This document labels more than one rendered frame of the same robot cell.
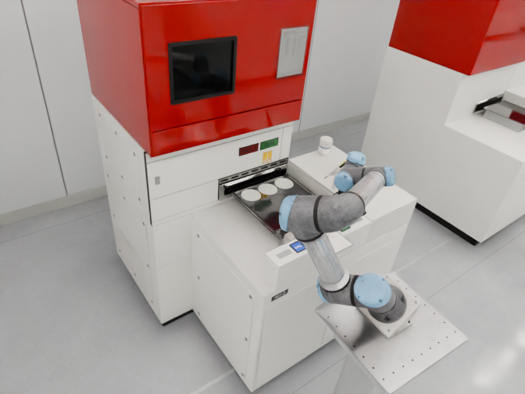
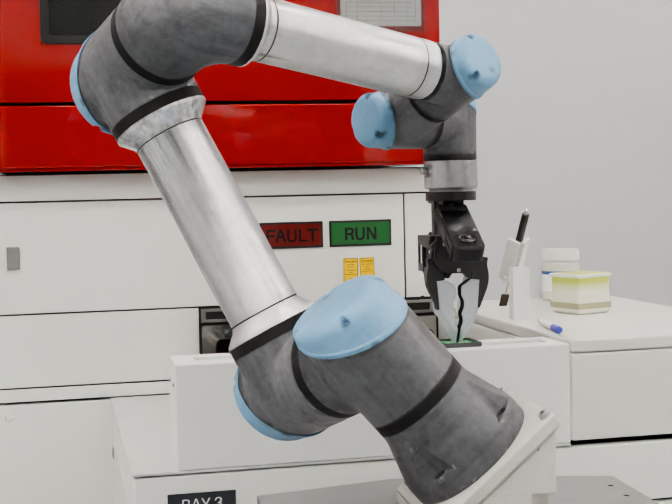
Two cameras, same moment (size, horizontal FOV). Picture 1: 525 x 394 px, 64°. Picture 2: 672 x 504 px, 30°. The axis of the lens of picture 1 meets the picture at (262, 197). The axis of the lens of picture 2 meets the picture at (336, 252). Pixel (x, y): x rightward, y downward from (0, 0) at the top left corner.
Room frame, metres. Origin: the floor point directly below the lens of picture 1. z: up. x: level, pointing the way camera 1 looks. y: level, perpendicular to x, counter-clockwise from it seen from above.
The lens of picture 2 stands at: (-0.17, -1.02, 1.19)
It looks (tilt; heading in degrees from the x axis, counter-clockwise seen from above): 3 degrees down; 27
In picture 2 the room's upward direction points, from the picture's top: 1 degrees counter-clockwise
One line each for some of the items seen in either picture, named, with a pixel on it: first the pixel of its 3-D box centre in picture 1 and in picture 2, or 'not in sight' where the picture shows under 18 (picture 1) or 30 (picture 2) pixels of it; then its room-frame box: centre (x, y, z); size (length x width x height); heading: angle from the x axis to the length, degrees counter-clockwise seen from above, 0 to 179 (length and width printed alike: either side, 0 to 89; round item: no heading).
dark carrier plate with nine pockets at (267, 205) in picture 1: (280, 200); not in sight; (1.71, -0.09, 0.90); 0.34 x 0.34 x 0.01; 40
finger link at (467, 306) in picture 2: not in sight; (462, 308); (1.49, -0.37, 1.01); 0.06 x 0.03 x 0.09; 40
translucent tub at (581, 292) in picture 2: not in sight; (580, 292); (1.90, -0.43, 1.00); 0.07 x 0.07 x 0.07; 58
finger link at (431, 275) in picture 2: not in sight; (441, 278); (1.45, -0.36, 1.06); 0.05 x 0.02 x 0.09; 130
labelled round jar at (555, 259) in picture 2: (325, 145); (560, 274); (2.12, -0.33, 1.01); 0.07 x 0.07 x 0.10
